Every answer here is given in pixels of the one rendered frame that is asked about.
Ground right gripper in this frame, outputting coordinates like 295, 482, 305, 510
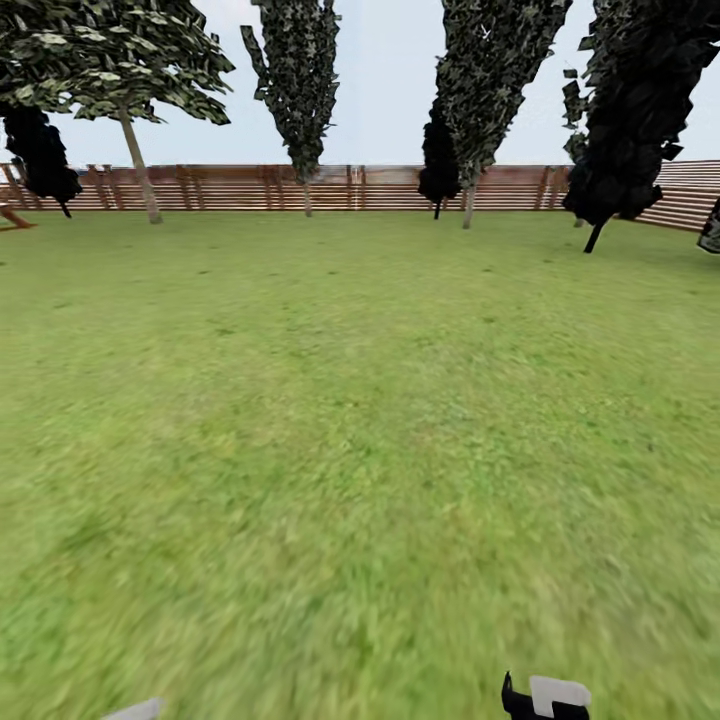
501, 670, 591, 720

